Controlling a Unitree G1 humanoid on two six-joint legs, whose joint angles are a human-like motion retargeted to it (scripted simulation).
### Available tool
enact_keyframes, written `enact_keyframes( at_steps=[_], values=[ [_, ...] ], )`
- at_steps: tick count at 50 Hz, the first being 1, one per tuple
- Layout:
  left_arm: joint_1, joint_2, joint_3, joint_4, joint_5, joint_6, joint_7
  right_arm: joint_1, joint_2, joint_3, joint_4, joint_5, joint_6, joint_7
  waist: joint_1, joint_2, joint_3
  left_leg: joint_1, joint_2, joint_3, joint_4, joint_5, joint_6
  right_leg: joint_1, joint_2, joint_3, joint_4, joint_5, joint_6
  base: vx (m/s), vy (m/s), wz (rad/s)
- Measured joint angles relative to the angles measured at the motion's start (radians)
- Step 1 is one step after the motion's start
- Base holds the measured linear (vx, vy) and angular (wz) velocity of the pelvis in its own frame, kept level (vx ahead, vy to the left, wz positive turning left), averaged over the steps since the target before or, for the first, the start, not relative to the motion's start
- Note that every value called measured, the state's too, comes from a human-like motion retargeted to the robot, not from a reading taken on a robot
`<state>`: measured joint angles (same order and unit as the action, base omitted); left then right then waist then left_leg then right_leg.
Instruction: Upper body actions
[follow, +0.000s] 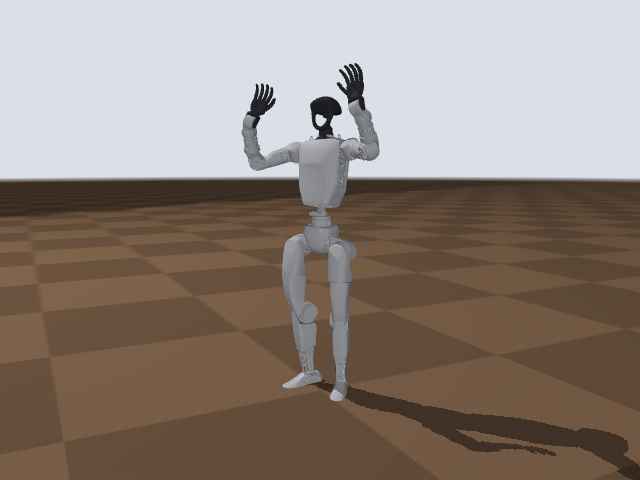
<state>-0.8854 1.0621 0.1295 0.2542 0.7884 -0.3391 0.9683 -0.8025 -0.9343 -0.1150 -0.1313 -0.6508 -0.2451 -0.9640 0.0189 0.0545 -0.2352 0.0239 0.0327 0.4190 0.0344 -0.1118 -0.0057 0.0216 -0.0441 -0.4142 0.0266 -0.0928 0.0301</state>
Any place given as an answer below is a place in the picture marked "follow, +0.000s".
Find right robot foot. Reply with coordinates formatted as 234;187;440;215
282;370;323;389

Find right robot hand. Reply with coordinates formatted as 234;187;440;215
246;84;276;128

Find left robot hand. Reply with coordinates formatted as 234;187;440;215
337;63;365;114

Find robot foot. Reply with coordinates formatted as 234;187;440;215
330;378;348;401
282;370;323;389

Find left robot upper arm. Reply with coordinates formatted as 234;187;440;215
340;138;379;161

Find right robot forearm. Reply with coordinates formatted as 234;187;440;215
241;115;260;158

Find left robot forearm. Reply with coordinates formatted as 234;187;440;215
348;99;379;148

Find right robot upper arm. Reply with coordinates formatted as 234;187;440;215
248;142;302;170

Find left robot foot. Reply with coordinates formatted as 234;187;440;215
330;378;348;401

